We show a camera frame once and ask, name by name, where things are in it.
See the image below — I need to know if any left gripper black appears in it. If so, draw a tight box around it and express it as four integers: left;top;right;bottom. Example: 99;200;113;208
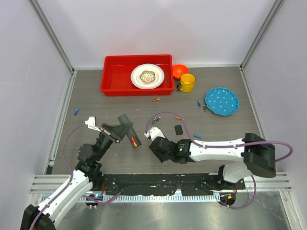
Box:
94;122;132;161

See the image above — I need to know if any black battery cover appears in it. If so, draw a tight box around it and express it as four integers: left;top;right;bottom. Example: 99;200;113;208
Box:
174;125;183;136

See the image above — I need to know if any orange battery front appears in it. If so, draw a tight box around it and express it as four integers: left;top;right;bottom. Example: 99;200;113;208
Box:
133;137;138;147

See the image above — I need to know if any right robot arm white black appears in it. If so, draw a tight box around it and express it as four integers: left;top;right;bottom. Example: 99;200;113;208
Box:
145;130;276;189

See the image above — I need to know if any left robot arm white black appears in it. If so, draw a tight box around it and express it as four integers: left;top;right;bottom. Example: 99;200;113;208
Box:
21;116;133;230

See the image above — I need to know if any blue battery under right arm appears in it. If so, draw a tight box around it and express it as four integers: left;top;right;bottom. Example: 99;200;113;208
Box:
193;134;202;139

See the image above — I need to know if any red plastic bin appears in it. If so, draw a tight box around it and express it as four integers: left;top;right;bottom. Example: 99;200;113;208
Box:
100;54;174;96

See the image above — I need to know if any white plate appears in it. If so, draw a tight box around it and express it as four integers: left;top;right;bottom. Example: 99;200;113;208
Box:
130;64;165;89

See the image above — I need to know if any small patterned bowl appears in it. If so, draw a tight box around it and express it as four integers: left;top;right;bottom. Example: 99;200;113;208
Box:
139;70;156;83

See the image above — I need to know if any yellow mug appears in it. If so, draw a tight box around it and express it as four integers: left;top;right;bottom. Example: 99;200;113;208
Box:
177;73;196;93

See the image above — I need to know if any orange bowl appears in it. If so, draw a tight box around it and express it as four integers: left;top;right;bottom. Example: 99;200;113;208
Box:
173;64;189;80

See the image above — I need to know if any blue dotted plate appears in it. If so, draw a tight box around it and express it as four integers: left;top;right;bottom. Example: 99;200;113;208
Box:
204;87;240;116

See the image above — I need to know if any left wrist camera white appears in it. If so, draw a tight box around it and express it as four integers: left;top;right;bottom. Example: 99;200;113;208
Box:
84;116;100;132

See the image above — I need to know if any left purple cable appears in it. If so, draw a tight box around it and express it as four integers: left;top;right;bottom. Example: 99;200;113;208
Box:
30;123;88;230

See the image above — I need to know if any purple cable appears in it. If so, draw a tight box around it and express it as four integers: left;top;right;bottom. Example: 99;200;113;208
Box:
145;111;294;163
30;123;88;230

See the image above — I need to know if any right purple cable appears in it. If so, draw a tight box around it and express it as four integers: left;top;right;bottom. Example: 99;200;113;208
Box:
145;111;294;163

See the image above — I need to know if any white cable duct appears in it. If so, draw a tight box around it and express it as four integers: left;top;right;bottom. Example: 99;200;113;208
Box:
41;193;221;204

